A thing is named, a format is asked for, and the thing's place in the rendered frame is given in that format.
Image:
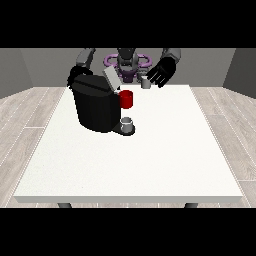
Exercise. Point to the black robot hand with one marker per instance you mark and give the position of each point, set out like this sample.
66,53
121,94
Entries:
163,71
77,71

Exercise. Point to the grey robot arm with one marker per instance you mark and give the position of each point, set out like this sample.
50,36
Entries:
172,54
85,57

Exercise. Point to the small grey coffee pod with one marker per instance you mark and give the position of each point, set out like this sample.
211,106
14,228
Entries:
145,82

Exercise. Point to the pale grey machine lid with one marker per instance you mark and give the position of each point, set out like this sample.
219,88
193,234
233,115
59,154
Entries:
111,77

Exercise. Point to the black coffee machine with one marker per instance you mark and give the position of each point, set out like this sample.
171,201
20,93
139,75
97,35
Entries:
95,103

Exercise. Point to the red pod holder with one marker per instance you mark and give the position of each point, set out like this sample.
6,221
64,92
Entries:
126,98

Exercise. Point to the grey robot trunk purple rings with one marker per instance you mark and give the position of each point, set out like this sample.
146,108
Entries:
128,65

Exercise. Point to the small grey cup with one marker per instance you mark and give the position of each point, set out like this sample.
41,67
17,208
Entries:
126,124

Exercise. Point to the dark table leg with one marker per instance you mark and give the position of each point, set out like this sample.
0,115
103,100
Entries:
64,205
191,205

